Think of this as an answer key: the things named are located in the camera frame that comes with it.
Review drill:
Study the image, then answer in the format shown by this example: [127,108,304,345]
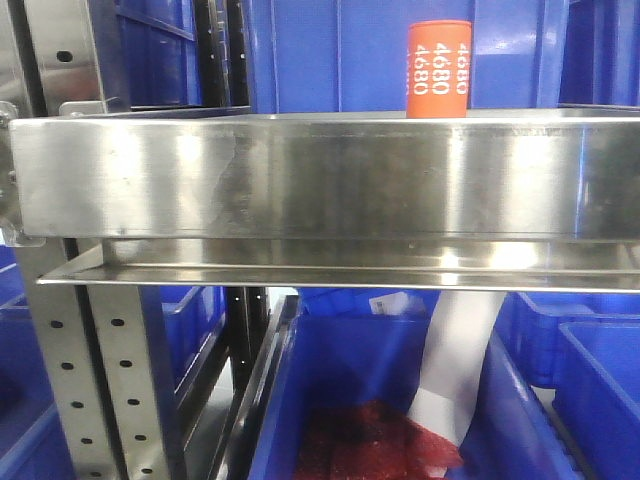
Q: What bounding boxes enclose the large blue bin behind capacitor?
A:
[241,1,569,113]

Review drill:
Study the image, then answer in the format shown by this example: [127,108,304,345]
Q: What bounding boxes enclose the stainless steel shelf tray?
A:
[7,107,639,293]

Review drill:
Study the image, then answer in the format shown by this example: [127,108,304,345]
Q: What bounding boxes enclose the perforated steel shelf upright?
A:
[1,1,186,479]

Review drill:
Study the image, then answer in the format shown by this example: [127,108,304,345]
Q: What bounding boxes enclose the blue bin with red items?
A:
[248,294,584,480]

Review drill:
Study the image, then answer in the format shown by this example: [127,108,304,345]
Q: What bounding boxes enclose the blue bin behind upright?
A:
[160,286,227,396]

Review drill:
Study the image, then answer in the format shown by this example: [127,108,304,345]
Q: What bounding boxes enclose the red sparkly sponge pieces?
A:
[293,400,464,479]

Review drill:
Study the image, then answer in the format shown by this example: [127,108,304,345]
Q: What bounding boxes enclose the blue bin upper left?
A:
[115,0,201,107]

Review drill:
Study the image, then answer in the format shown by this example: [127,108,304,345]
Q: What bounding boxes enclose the blue bin lower right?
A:
[498,292,640,480]

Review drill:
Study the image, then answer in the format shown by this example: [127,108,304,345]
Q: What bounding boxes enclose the blue bin upper right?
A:
[560,0,639,106]

